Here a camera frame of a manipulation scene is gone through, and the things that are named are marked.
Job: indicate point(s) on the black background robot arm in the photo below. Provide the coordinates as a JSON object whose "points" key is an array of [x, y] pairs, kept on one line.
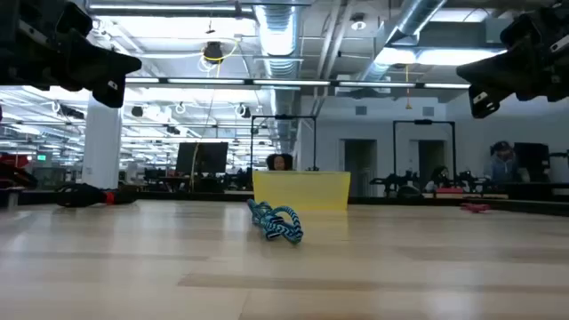
{"points": [[395, 182]]}

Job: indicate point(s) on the pink flat box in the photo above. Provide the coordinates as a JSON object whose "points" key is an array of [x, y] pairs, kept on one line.
{"points": [[449, 190]]}

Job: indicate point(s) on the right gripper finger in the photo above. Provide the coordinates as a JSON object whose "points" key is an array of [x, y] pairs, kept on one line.
{"points": [[484, 100], [507, 66]]}

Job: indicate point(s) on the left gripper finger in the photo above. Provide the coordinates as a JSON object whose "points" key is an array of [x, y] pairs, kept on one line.
{"points": [[98, 64], [111, 93]]}

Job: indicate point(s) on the yellow translucent plastic bin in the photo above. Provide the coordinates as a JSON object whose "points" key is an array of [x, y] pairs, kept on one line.
{"points": [[306, 189]]}

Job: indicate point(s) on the person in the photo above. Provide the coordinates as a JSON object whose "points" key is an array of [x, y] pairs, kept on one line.
{"points": [[279, 162], [502, 164], [439, 177]]}

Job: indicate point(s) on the green exit sign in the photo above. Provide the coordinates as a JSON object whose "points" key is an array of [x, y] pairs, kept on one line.
{"points": [[42, 157]]}

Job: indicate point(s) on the silver ventilation duct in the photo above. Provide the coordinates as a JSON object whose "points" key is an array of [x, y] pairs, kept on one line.
{"points": [[279, 35]]}

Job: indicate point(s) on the black computer monitor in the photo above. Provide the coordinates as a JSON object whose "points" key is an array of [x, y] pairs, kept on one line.
{"points": [[531, 157], [202, 157]]}

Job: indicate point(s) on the black metal station frame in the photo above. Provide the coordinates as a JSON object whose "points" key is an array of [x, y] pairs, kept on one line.
{"points": [[284, 117], [422, 122]]}

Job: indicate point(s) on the white square building column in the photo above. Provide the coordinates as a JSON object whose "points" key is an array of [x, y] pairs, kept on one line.
{"points": [[102, 146]]}

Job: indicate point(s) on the red and black equipment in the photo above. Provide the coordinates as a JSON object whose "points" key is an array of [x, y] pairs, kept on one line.
{"points": [[15, 173]]}

